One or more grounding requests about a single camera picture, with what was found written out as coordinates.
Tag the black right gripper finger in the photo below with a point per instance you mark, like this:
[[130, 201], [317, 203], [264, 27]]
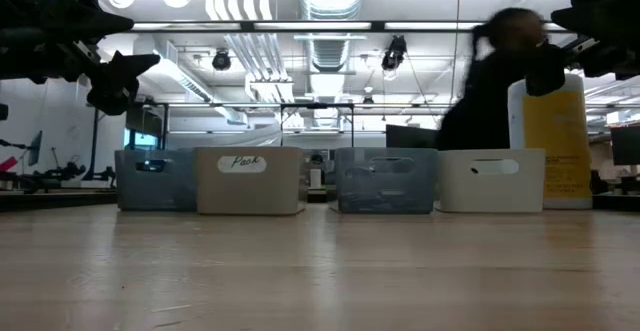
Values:
[[545, 71], [575, 18]]

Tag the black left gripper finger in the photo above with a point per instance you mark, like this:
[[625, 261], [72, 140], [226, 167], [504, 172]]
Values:
[[100, 23], [115, 86]]

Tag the yellow canister white lid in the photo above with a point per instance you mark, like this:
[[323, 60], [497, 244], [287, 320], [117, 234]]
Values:
[[557, 141]]

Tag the dark grey plastic bin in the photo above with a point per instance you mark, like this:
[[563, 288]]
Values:
[[385, 186], [155, 186]]

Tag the black ceiling spotlight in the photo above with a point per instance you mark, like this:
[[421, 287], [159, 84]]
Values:
[[221, 61], [394, 53]]

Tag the black computer monitor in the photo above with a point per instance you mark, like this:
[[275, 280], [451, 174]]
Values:
[[625, 146], [410, 137]]

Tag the white plastic bin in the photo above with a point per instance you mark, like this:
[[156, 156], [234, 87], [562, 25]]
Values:
[[492, 191]]

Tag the light grey plastic bin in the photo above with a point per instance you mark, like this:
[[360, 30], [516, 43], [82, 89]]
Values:
[[250, 191]]

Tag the black horizontal frame beam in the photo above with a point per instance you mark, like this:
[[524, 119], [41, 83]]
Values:
[[377, 26]]

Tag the silver ventilation duct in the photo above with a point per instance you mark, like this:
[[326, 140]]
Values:
[[330, 1]]

